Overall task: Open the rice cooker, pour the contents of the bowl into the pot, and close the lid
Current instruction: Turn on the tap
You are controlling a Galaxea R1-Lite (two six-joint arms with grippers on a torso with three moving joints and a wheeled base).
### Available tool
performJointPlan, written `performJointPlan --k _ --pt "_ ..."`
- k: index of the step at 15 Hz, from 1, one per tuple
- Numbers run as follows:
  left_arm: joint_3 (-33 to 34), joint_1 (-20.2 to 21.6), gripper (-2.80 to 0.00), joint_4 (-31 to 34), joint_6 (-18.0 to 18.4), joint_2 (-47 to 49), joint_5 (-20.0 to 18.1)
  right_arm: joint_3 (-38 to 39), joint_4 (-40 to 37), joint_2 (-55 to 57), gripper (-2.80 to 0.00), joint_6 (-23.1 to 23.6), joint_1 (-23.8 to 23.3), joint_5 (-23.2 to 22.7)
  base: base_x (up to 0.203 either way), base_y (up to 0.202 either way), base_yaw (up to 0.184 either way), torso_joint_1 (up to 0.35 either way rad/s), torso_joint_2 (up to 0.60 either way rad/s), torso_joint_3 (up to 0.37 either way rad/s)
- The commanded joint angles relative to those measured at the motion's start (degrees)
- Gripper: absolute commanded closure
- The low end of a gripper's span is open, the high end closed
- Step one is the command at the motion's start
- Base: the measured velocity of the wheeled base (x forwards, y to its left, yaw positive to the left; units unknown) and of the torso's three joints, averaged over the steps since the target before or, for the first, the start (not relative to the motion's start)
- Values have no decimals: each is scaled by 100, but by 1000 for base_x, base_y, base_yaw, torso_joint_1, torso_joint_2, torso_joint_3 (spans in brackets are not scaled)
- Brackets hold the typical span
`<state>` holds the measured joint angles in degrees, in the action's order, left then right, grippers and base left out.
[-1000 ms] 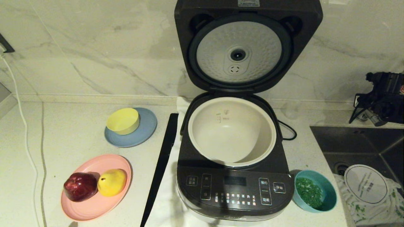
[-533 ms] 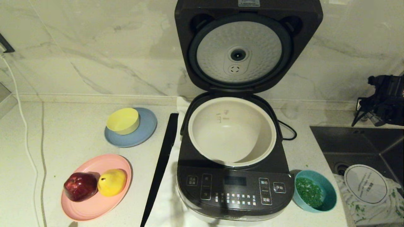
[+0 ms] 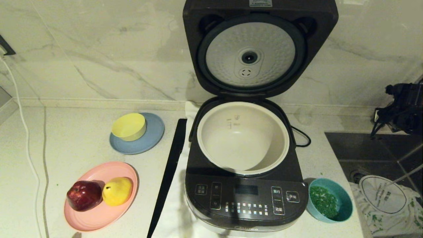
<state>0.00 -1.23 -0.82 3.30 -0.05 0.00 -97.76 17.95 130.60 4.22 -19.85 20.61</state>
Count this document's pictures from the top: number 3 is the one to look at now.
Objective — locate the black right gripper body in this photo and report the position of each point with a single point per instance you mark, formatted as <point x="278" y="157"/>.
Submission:
<point x="396" y="112"/>

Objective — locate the teal bowl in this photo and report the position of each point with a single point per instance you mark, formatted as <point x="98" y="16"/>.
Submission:
<point x="346" y="201"/>

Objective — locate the black rice cooker lid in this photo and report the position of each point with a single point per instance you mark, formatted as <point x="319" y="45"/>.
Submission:
<point x="251" y="56"/>

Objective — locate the white inner pot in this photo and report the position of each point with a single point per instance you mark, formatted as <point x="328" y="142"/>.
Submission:
<point x="243" y="142"/>

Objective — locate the black rice cooker body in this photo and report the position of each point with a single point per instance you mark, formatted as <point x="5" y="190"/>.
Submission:
<point x="244" y="198"/>

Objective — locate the yellow bowl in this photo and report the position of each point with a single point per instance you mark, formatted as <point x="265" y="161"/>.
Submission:
<point x="129" y="127"/>

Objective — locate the steel sink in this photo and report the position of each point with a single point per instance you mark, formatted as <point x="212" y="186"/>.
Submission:
<point x="347" y="148"/>

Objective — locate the white plastic bag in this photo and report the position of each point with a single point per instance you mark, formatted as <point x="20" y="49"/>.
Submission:
<point x="396" y="224"/>

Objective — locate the chopped green bits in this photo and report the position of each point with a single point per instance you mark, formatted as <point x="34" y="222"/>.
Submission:
<point x="323" y="201"/>

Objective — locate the black flat mat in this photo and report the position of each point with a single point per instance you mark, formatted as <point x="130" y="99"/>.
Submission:
<point x="170" y="172"/>

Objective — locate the blue plate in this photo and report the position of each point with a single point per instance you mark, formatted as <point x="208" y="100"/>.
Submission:
<point x="153" y="135"/>

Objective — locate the yellow pear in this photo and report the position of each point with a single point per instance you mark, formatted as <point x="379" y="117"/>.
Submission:
<point x="117" y="191"/>

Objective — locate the pink plate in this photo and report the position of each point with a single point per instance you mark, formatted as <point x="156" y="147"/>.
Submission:
<point x="99" y="218"/>

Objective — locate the dark red apple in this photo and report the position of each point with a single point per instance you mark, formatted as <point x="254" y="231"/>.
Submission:
<point x="84" y="196"/>

